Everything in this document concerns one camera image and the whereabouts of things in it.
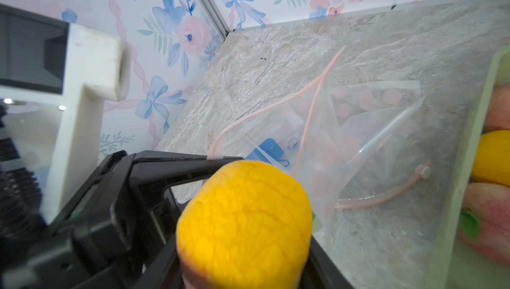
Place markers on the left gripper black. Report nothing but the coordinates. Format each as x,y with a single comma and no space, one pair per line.
40,249

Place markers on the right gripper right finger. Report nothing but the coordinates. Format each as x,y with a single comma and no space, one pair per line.
320,272

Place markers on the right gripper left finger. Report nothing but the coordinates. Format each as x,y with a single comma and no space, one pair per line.
165,271

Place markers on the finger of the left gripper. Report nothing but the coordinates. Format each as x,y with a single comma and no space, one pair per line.
147,178

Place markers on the yellow peach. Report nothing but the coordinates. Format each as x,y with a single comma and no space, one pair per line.
250,226

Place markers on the green plastic basket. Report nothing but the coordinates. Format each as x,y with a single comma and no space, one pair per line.
453,264

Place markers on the pink zipper clear bag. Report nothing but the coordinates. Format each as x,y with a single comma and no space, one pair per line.
349,146

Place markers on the pink peach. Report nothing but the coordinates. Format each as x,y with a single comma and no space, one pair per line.
484,221

